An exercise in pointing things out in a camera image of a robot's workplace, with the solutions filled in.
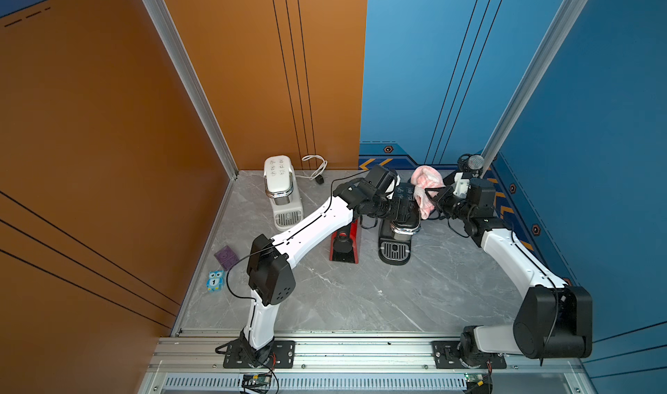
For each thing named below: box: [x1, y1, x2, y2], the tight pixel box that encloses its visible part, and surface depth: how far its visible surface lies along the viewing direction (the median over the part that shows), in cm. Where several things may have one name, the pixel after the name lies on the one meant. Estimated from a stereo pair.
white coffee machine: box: [263, 154, 304, 230], surface depth 91 cm
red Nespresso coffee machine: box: [329, 216, 361, 264], surface depth 80 cm
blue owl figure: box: [205, 269, 225, 293], surface depth 88 cm
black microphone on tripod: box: [456, 153, 486, 178], surface depth 91 cm
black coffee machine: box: [377, 182, 423, 266], surface depth 83 cm
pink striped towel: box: [410, 164, 446, 220], surface depth 84 cm
